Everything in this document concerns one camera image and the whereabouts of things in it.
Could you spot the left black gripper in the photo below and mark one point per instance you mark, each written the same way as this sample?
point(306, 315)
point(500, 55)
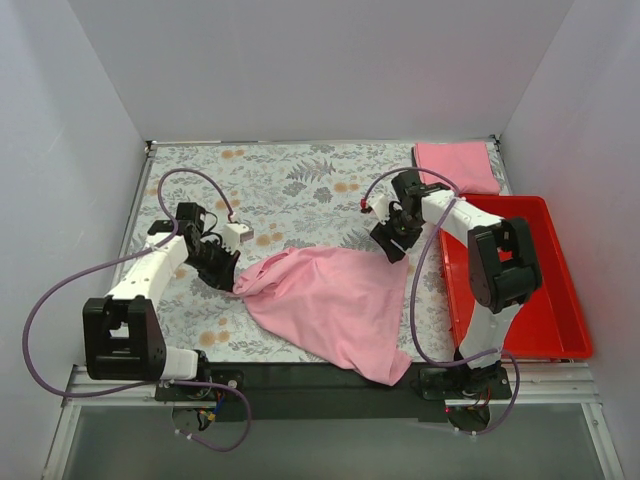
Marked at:
point(211, 257)

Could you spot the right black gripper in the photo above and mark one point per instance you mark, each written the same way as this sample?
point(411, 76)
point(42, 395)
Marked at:
point(393, 233)

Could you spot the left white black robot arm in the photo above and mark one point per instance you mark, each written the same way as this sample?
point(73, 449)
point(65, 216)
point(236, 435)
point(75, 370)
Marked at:
point(122, 335)

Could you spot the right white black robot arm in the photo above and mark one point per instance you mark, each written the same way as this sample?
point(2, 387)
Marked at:
point(503, 266)

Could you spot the folded pink t shirt stack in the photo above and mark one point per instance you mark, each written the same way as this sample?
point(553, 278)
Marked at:
point(467, 164)

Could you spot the floral patterned table mat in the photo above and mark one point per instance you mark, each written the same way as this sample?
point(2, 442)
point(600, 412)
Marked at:
point(293, 195)

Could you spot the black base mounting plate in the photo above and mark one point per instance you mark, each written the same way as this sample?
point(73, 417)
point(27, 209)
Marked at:
point(321, 391)

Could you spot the red plastic bin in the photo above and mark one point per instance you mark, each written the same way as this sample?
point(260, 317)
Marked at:
point(551, 324)

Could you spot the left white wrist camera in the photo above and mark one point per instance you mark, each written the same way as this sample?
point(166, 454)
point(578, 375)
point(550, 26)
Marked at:
point(234, 234)

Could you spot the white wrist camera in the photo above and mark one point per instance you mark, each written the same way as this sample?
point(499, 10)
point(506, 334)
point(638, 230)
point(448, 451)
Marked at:
point(377, 205)
point(234, 234)

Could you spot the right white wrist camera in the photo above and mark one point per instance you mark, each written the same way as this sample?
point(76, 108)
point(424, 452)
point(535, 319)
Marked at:
point(377, 205)

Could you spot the aluminium frame rail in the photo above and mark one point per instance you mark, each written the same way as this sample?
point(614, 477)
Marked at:
point(313, 421)

